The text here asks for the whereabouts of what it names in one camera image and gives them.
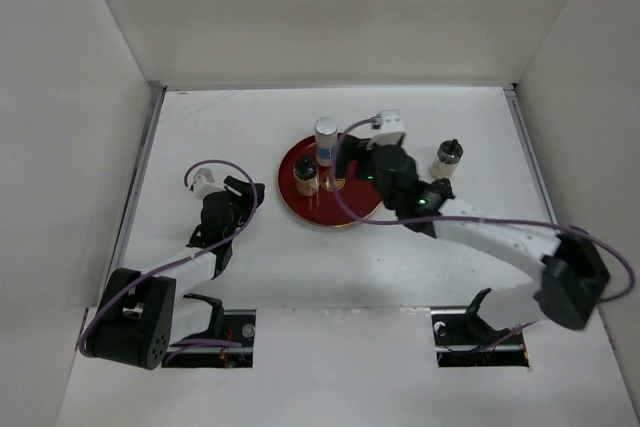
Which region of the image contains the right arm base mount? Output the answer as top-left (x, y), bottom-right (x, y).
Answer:
top-left (431, 288), bottom-right (529, 368)

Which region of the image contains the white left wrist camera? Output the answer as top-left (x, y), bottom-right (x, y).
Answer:
top-left (189, 168), bottom-right (224, 200)

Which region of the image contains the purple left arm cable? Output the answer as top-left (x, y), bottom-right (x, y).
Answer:
top-left (78, 159), bottom-right (266, 353)

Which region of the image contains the clear-capped white pepper grinder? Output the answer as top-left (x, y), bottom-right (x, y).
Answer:
top-left (429, 139), bottom-right (464, 180)

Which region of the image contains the red round lacquer tray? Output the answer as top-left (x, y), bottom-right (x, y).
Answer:
top-left (277, 135), bottom-right (381, 227)

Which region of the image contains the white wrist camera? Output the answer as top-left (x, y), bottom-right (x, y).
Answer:
top-left (189, 168), bottom-right (224, 200)
top-left (367, 110), bottom-right (406, 150)

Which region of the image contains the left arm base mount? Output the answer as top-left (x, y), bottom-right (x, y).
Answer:
top-left (162, 293), bottom-right (257, 369)

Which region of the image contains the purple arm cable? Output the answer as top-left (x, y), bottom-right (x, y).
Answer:
top-left (330, 116), bottom-right (636, 348)
top-left (78, 159), bottom-right (266, 353)

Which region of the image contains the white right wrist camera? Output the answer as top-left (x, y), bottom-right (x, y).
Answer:
top-left (367, 110), bottom-right (406, 150)

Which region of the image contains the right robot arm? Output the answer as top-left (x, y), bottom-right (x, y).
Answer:
top-left (331, 136), bottom-right (610, 343)

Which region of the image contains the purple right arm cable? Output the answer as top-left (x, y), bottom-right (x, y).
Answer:
top-left (330, 116), bottom-right (636, 348)

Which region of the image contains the black-capped brown spice jar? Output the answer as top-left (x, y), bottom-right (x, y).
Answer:
top-left (293, 155), bottom-right (319, 197)

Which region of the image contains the silver-capped white blue bottle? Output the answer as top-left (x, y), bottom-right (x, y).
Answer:
top-left (314, 117), bottom-right (339, 167)

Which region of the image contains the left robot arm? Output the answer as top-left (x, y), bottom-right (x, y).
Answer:
top-left (79, 171), bottom-right (265, 370)

